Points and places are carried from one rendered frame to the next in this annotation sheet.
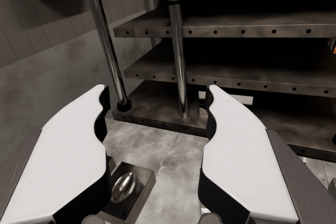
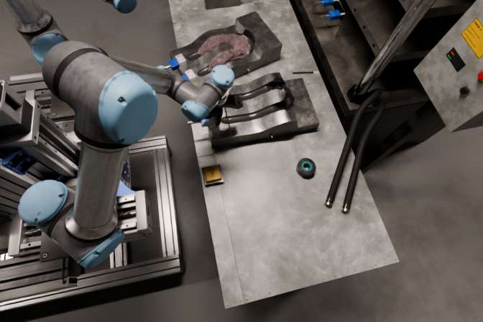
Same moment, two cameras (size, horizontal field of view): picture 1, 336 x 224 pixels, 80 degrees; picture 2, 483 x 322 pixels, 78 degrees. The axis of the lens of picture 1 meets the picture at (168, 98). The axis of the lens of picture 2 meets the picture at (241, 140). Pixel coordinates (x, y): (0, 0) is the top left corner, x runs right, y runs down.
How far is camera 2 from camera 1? 119 cm
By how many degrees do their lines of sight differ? 42
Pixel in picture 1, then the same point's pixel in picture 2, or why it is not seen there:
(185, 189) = not seen: hidden behind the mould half
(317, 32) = not seen: outside the picture
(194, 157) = (272, 16)
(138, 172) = not seen: outside the picture
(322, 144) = (343, 83)
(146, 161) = not seen: outside the picture
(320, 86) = (374, 37)
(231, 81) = not seen: outside the picture
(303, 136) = (345, 72)
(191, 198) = not seen: hidden behind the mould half
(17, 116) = not seen: outside the picture
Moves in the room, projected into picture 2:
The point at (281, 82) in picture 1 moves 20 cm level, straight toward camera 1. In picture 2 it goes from (363, 14) to (323, 16)
